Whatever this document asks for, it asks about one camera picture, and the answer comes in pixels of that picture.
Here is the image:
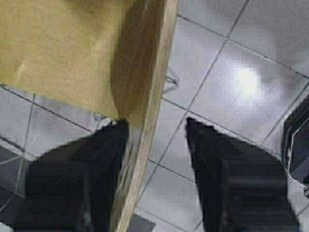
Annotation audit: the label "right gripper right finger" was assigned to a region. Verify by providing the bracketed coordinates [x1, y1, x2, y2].
[185, 117, 301, 232]

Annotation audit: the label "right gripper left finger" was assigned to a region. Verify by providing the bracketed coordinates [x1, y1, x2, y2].
[13, 120, 129, 232]

